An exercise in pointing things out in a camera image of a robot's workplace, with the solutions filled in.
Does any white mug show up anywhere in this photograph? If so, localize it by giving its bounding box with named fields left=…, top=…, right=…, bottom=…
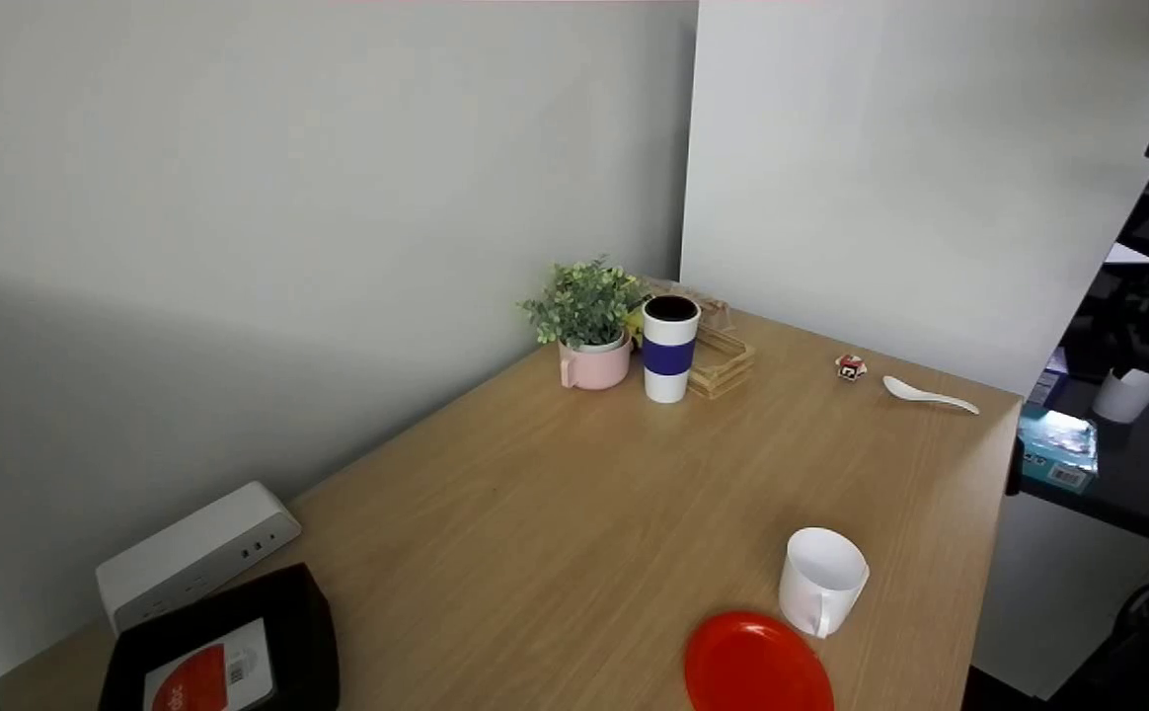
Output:
left=775, top=524, right=874, bottom=643

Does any red plate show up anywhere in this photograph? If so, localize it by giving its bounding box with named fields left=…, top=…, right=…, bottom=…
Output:
left=679, top=607, right=835, bottom=711

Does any green plant in pink pot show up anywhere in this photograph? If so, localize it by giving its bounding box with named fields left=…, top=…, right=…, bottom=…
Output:
left=518, top=256, right=650, bottom=394

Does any white cup with blue sleeve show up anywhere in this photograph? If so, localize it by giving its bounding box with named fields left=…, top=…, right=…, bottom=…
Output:
left=637, top=294, right=705, bottom=407

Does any wooden coaster stack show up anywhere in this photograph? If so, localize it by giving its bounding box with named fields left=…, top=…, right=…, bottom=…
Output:
left=685, top=295, right=756, bottom=399

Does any white ceramic spoon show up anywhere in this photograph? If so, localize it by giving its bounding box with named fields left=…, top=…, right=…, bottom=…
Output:
left=875, top=373, right=984, bottom=419

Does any white rectangular box device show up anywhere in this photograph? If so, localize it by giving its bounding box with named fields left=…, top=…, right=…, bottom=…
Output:
left=92, top=480, right=302, bottom=638

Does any black tray with red card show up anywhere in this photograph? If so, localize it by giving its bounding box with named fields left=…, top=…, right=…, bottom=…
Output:
left=94, top=560, right=344, bottom=711

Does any blue tissue pack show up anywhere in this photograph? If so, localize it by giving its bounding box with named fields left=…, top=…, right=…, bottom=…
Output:
left=1014, top=407, right=1104, bottom=497

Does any white paper cup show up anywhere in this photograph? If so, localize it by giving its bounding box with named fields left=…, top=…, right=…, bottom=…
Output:
left=1091, top=365, right=1149, bottom=432

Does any black side desk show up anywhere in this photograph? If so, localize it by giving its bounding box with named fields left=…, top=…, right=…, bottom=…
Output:
left=1007, top=377, right=1149, bottom=553

